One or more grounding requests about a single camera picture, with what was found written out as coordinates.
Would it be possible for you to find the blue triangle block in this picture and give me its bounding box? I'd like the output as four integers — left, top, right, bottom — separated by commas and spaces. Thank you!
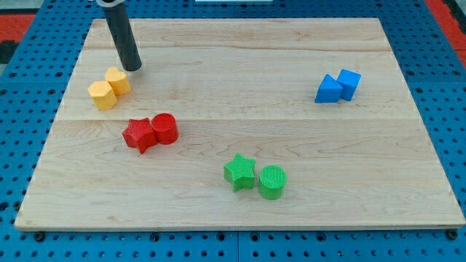
315, 74, 343, 103

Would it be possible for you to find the red cylinder block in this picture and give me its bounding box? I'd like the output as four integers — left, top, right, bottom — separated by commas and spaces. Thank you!
151, 113, 178, 145

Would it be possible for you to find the yellow hexagon block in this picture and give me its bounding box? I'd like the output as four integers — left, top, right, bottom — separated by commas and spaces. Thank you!
87, 81, 118, 111

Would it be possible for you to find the red star block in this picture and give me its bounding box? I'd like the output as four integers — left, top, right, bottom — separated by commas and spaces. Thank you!
122, 118, 158, 154

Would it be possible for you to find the wooden board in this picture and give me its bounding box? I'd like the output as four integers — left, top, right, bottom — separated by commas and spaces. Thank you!
15, 18, 465, 232

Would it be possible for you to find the blue cube block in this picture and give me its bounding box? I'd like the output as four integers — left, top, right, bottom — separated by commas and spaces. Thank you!
336, 69, 361, 101

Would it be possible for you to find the green cylinder block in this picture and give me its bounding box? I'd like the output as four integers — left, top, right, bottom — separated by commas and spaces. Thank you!
258, 165, 287, 200

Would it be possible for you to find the yellow heart block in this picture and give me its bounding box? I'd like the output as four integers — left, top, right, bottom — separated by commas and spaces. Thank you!
105, 67, 132, 95

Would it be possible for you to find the green star block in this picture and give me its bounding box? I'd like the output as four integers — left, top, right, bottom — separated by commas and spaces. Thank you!
224, 154, 256, 191

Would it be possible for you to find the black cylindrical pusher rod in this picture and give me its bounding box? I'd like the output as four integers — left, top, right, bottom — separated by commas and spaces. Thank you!
96, 0, 142, 71

